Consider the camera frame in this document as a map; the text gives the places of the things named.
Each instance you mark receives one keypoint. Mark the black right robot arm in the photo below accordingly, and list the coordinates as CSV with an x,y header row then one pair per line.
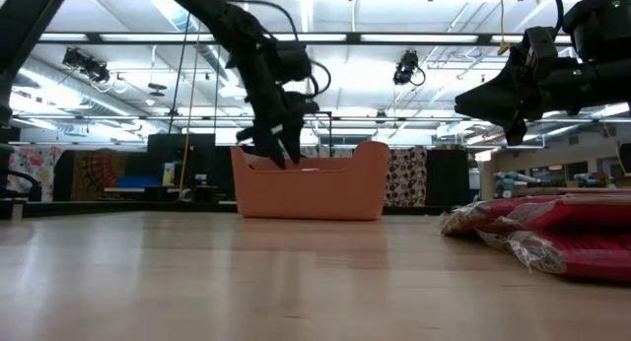
x,y
601,25

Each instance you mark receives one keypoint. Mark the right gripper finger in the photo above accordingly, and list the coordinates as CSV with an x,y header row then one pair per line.
x,y
503,87
503,112

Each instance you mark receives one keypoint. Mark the black panel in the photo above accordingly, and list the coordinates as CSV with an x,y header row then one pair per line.
x,y
162,149

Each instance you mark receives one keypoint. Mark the orange plastic basket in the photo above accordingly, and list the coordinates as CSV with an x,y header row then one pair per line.
x,y
315,195

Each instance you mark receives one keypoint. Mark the black table edge rail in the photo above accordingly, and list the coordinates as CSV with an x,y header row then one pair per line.
x,y
123,208

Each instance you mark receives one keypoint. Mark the black cabinet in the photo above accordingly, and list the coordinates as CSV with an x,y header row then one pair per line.
x,y
446,178

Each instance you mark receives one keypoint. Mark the dotted cloth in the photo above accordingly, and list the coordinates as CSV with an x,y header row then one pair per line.
x,y
406,178

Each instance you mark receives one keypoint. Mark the red popcorn bag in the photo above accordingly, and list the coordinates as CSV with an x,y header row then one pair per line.
x,y
567,214
591,257

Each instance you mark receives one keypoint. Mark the brown patterned cloth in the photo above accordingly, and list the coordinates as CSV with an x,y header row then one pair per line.
x,y
98,171

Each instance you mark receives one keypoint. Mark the yellow box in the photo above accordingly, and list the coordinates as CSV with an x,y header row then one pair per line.
x,y
168,173

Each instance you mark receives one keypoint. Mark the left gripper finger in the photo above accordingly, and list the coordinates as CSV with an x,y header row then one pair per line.
x,y
271,144
294,134

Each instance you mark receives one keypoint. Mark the floral cloth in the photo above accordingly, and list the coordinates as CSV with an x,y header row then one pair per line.
x,y
37,166

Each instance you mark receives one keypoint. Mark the fabric rolls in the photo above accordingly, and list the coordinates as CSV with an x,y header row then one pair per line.
x,y
512,181

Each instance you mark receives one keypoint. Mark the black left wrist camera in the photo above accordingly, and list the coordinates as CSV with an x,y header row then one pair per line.
x,y
293,60

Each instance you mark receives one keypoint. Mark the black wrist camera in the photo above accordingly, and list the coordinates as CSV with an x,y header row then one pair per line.
x,y
539,43
293,60

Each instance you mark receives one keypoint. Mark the blue box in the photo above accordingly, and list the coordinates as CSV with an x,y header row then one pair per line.
x,y
138,182

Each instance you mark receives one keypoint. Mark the black overhead camera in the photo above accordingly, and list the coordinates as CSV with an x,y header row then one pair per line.
x,y
406,65

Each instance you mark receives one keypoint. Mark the long wooden workbench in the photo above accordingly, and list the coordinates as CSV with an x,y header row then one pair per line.
x,y
567,189

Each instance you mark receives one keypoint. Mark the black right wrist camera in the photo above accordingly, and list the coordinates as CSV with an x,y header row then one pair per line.
x,y
539,43

